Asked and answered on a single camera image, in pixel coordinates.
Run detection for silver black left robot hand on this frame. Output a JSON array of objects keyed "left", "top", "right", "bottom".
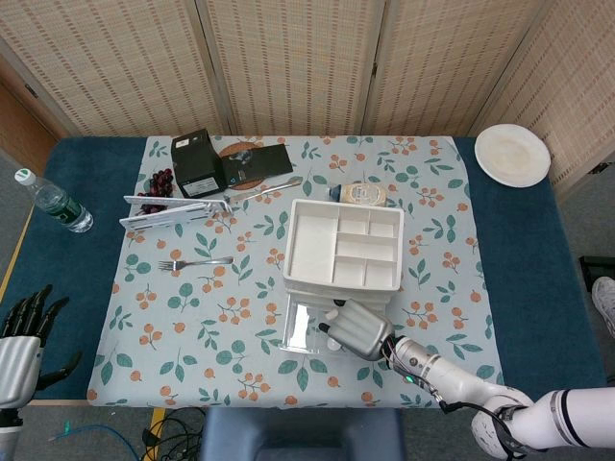
[{"left": 0, "top": 283, "right": 83, "bottom": 409}]

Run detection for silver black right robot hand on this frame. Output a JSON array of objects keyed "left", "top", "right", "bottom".
[{"left": 318, "top": 297, "right": 397, "bottom": 362}]

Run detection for clear plastic drawer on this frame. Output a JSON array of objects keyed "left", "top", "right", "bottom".
[
  {"left": 278, "top": 291, "right": 355, "bottom": 356},
  {"left": 286, "top": 293, "right": 395, "bottom": 309},
  {"left": 285, "top": 286, "right": 401, "bottom": 298}
]

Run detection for white plastic drawer organizer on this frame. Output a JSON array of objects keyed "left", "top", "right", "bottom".
[{"left": 281, "top": 197, "right": 406, "bottom": 313}]

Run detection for black cardboard box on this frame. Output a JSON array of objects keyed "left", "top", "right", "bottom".
[{"left": 170, "top": 128, "right": 227, "bottom": 199}]

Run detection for black tray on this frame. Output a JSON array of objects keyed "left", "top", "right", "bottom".
[{"left": 578, "top": 255, "right": 615, "bottom": 289}]

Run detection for dark blue padded seat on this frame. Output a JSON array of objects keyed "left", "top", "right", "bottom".
[{"left": 199, "top": 407, "right": 407, "bottom": 461}]

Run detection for beige label bottle blue cap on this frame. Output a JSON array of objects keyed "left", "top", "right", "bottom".
[{"left": 328, "top": 181, "right": 389, "bottom": 208}]

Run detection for metal fork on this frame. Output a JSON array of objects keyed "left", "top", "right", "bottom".
[{"left": 158, "top": 256, "right": 235, "bottom": 273}]

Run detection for clear plastic water bottle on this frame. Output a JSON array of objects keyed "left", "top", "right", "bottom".
[{"left": 12, "top": 167, "right": 95, "bottom": 235}]

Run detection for metal table knife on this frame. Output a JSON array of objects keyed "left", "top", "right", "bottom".
[{"left": 223, "top": 176, "right": 304, "bottom": 203}]

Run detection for floral fruit print tablecloth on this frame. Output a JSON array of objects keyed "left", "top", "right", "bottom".
[{"left": 86, "top": 134, "right": 508, "bottom": 410}]

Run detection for dark blue table cover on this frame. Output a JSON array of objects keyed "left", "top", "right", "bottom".
[{"left": 0, "top": 136, "right": 607, "bottom": 409}]

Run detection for black printed card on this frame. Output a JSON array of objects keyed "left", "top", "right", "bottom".
[{"left": 218, "top": 142, "right": 294, "bottom": 186}]

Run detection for white folding stand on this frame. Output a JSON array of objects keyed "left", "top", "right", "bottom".
[{"left": 119, "top": 194, "right": 234, "bottom": 232}]

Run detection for white round plate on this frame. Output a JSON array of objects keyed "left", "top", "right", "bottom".
[{"left": 474, "top": 123, "right": 552, "bottom": 186}]

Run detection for dark red cherries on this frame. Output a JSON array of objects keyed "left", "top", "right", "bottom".
[{"left": 136, "top": 167, "right": 175, "bottom": 216}]

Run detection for brown wooden door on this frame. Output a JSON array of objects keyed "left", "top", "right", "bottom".
[{"left": 0, "top": 66, "right": 63, "bottom": 164}]

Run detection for white shoe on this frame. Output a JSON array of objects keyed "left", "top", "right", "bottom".
[{"left": 590, "top": 277, "right": 615, "bottom": 337}]

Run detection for bamboo folding screen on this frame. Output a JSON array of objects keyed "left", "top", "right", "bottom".
[{"left": 0, "top": 0, "right": 615, "bottom": 193}]

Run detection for blue floor cable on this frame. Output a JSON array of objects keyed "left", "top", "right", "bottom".
[{"left": 50, "top": 421, "right": 145, "bottom": 457}]

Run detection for black floor cables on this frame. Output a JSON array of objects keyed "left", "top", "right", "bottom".
[{"left": 141, "top": 407, "right": 208, "bottom": 461}]

